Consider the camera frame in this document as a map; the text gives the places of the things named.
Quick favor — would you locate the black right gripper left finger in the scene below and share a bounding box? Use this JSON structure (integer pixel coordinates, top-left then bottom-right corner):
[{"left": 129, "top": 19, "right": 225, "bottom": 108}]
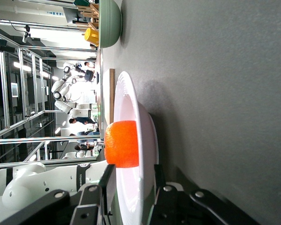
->
[{"left": 70, "top": 164, "right": 116, "bottom": 225}]

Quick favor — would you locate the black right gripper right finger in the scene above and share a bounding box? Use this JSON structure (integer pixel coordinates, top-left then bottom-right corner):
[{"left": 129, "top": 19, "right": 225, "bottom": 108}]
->
[{"left": 151, "top": 164, "right": 192, "bottom": 225}]

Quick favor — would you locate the white round plate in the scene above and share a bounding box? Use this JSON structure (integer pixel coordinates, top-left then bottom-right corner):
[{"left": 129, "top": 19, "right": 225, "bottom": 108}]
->
[{"left": 112, "top": 71, "right": 159, "bottom": 225}]

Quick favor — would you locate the orange fruit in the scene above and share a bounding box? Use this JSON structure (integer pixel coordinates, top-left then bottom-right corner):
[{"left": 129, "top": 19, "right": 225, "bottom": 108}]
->
[{"left": 104, "top": 120, "right": 140, "bottom": 168}]

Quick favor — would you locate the person in dark shirt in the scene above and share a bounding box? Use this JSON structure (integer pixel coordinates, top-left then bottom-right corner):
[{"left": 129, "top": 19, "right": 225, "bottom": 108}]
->
[{"left": 68, "top": 116, "right": 97, "bottom": 125}]

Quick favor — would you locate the wooden cutting board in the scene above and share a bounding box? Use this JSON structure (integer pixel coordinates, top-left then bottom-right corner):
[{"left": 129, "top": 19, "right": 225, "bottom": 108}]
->
[{"left": 102, "top": 68, "right": 115, "bottom": 125}]

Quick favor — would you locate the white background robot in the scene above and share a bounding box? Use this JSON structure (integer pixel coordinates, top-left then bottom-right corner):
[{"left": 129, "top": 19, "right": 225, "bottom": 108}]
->
[{"left": 51, "top": 61, "right": 97, "bottom": 118}]

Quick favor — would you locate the yellow cup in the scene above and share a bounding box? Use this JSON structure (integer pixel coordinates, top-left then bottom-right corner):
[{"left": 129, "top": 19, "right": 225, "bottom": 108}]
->
[{"left": 84, "top": 28, "right": 100, "bottom": 47}]

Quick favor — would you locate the light green bowl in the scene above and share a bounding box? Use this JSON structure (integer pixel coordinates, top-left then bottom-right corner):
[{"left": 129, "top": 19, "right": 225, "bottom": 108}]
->
[{"left": 99, "top": 0, "right": 123, "bottom": 49}]

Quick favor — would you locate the wooden peg drying rack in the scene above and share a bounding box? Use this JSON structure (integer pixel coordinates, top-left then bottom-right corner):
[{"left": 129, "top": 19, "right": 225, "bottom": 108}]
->
[{"left": 74, "top": 2, "right": 100, "bottom": 31}]

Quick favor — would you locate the aluminium frame structure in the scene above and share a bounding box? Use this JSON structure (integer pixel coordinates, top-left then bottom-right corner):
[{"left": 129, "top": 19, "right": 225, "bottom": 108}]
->
[{"left": 0, "top": 18, "right": 101, "bottom": 168}]

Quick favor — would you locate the mounted background camera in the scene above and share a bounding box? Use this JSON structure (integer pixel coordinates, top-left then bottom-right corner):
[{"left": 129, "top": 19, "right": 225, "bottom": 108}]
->
[{"left": 22, "top": 24, "right": 31, "bottom": 44}]

